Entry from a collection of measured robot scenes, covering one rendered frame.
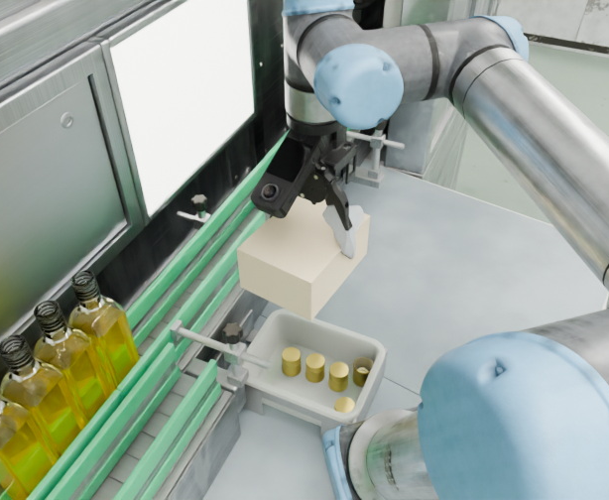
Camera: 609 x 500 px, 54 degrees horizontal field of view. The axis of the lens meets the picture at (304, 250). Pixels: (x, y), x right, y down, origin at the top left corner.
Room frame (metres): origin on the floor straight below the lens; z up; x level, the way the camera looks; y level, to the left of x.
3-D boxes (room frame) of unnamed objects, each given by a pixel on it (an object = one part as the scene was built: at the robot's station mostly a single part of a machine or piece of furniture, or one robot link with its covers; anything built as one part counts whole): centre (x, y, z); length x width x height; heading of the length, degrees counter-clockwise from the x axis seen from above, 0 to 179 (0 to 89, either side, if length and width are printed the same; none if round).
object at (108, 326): (0.52, 0.28, 0.99); 0.06 x 0.06 x 0.21; 66
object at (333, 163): (0.65, -0.02, 1.24); 0.09 x 0.08 x 0.12; 147
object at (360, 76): (0.56, -0.06, 1.40); 0.11 x 0.11 x 0.08; 17
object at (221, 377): (0.56, 0.14, 0.85); 0.09 x 0.04 x 0.07; 65
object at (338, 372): (0.62, -0.06, 0.79); 0.04 x 0.04 x 0.04
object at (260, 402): (0.63, 0.01, 0.79); 0.27 x 0.17 x 0.08; 65
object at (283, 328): (0.62, -0.01, 0.80); 0.22 x 0.17 x 0.09; 65
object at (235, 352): (0.56, 0.13, 0.95); 0.17 x 0.03 x 0.12; 65
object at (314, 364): (0.64, -0.02, 0.79); 0.04 x 0.04 x 0.04
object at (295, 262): (0.63, 0.00, 1.09); 0.16 x 0.12 x 0.07; 147
